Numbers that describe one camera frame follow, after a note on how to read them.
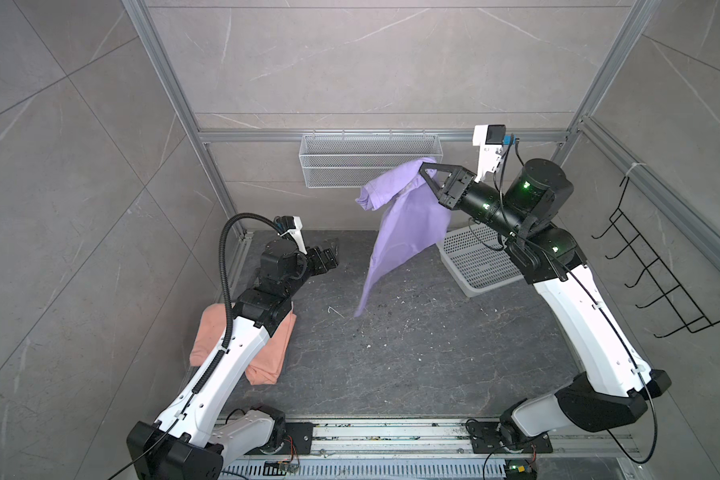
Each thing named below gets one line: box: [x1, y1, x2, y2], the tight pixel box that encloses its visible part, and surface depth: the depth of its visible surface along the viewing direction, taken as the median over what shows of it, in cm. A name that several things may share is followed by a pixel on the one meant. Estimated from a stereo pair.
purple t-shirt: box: [355, 158, 452, 317], surface depth 56 cm
